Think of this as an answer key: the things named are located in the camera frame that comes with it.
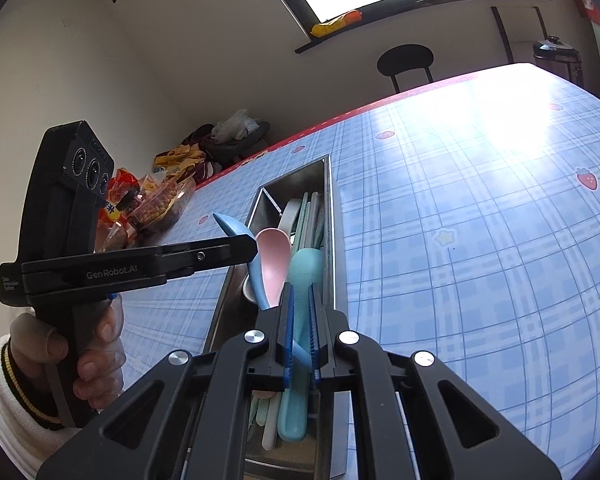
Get brown food tray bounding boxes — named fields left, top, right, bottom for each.
left=97, top=220, right=131, bottom=253

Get crumpled white plastic bag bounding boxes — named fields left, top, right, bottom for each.
left=211, top=109, right=261, bottom=143

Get red snack bag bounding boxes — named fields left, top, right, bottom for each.
left=100, top=167, right=141, bottom=223

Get black metal folding frame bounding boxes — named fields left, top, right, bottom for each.
left=491, top=6, right=548, bottom=66

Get black round stool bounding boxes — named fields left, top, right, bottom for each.
left=376, top=45, right=435, bottom=93

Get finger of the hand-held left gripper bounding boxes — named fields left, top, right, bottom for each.
left=149, top=234, right=258, bottom=282

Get person's left hand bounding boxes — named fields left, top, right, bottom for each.
left=10, top=293, right=127, bottom=412

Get teal green spoon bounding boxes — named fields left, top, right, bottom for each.
left=277, top=247, right=325, bottom=443

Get stainless steel utensil box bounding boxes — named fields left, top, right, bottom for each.
left=202, top=156, right=351, bottom=480

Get white spoon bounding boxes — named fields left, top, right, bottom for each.
left=279, top=198, right=303, bottom=243

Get yellow toy on windowsill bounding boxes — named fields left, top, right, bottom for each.
left=311, top=10, right=363, bottom=38

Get blue plaid tablecloth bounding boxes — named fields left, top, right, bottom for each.
left=95, top=62, right=600, bottom=480

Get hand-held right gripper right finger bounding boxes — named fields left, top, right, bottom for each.
left=307, top=282, right=563, bottom=480

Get yellow packets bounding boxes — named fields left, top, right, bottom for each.
left=154, top=144, right=206, bottom=183

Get dark lidded jar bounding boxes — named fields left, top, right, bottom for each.
left=112, top=190, right=142, bottom=221

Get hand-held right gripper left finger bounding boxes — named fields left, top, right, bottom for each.
left=37, top=282, right=297, bottom=480

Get clear peanut tray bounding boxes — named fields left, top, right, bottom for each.
left=130, top=177, right=197, bottom=233

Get blue spoon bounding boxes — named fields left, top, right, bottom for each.
left=212, top=212, right=313, bottom=368

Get pink spoon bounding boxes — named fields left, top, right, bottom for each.
left=256, top=228, right=293, bottom=311

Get steel pressure cooker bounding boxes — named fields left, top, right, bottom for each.
left=532, top=35, right=585, bottom=88

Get dark window sill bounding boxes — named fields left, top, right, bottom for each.
left=295, top=0, right=553, bottom=53

